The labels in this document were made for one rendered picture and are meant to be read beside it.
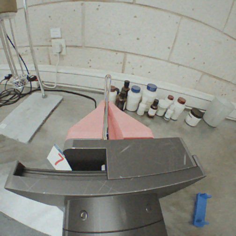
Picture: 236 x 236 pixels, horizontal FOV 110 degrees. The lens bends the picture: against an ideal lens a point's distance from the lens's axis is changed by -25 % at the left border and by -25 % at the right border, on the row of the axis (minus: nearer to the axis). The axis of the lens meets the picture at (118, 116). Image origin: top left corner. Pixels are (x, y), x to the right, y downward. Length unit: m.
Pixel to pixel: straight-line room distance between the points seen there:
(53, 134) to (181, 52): 0.69
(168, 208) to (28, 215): 0.37
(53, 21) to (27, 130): 0.54
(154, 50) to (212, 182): 0.62
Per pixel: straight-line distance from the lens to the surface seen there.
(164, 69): 0.65
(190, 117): 0.62
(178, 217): 0.40
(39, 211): 0.37
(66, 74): 0.70
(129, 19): 0.60
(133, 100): 0.50
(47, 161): 0.40
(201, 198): 0.44
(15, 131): 0.53
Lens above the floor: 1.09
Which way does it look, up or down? 43 degrees down
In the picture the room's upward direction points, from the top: 10 degrees clockwise
